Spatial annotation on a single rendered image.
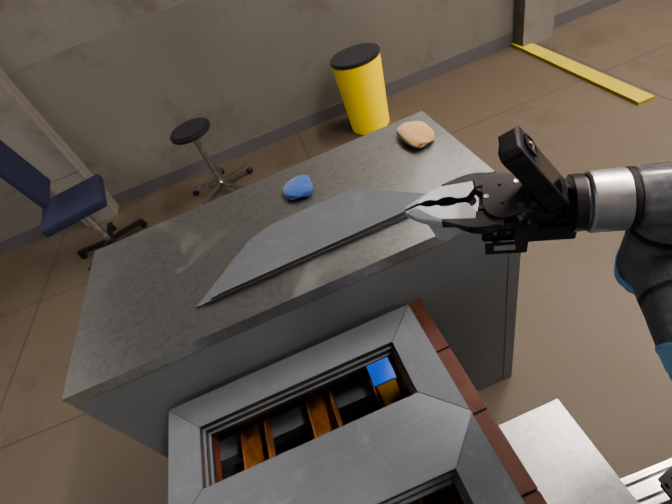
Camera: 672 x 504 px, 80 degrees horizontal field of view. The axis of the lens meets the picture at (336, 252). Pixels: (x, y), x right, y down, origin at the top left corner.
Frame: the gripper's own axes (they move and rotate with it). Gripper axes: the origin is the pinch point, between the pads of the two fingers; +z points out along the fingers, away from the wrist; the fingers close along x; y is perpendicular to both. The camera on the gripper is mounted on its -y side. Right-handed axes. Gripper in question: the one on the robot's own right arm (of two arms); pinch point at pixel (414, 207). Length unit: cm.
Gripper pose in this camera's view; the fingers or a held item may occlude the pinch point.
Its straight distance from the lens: 54.7
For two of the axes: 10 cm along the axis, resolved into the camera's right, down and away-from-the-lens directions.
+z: -9.5, 0.6, 3.1
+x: 1.2, -8.3, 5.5
